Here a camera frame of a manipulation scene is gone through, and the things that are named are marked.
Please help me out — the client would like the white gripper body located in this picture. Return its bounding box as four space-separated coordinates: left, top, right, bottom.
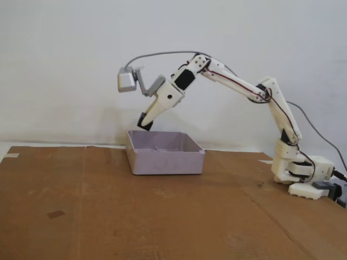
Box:
153 80 185 111

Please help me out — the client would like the grey webcam mount bracket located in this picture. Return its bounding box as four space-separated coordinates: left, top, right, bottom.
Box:
132 67 166 98

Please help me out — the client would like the grey table clamp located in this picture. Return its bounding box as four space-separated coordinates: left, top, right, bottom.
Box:
313 181 347 209

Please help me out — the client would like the silver webcam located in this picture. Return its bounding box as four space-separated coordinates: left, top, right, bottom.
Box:
117 67 138 93

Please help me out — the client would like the brown cardboard sheet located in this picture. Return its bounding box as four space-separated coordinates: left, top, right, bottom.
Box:
0 145 347 260

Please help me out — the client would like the black rectangular block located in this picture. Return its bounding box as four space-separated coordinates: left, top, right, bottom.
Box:
137 111 154 132

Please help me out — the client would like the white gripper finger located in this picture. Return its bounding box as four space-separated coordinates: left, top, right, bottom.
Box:
142 99 174 128

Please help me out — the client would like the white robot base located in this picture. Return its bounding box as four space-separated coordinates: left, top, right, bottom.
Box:
288 155 334 202

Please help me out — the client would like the black power cable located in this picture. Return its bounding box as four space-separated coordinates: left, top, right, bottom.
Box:
332 169 347 183

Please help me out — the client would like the grey plastic open box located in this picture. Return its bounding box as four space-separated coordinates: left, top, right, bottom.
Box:
125 130 206 177

